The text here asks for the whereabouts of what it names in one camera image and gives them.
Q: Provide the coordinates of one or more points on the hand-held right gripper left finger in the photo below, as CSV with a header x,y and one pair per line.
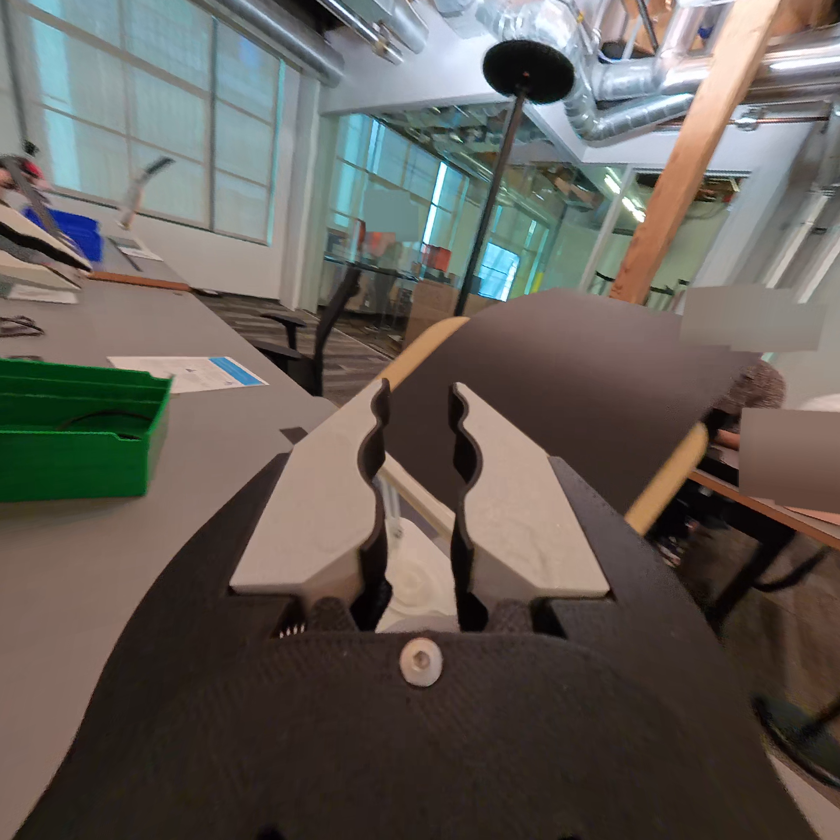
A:
x,y
308,525

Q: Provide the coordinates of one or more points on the blue plastic bin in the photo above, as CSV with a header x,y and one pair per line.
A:
x,y
72,233

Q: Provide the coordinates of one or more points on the round silver air duct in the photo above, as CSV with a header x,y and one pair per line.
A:
x,y
341,33

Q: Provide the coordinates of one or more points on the grey gooseneck lamp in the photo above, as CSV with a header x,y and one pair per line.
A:
x,y
141,190

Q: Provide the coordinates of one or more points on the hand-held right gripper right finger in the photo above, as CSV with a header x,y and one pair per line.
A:
x,y
531,525

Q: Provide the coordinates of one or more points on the black office chair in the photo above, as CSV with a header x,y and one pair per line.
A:
x,y
321,341

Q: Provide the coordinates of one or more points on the long wooden work table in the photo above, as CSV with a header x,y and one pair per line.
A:
x,y
787,518

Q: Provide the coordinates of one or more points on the green plastic bin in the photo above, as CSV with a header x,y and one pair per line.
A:
x,y
65,459

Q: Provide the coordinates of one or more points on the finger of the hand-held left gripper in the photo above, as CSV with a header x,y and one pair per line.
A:
x,y
39,239
33,275

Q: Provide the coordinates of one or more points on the black and white book stand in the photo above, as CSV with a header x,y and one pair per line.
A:
x,y
558,394

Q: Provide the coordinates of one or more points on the cardboard boxes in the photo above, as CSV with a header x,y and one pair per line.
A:
x,y
439,308

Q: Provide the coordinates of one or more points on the white and blue paper sheet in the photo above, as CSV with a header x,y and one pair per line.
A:
x,y
197,374

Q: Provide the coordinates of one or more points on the white cards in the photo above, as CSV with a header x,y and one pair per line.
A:
x,y
39,295

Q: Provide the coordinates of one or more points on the orange box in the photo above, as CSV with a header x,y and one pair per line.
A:
x,y
436,257
380,250

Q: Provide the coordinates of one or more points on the wooden ceiling beam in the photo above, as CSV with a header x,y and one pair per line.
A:
x,y
695,164

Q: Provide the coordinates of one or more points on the black floor lamp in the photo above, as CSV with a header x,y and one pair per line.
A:
x,y
528,69

